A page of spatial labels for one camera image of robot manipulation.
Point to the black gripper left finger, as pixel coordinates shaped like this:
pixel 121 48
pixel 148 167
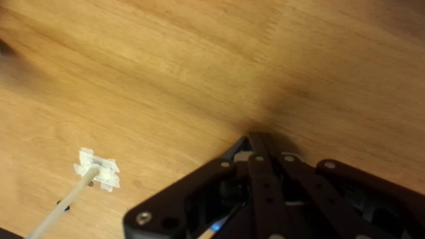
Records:
pixel 260 194

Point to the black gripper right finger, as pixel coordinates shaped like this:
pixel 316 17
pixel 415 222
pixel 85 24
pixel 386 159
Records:
pixel 336 203

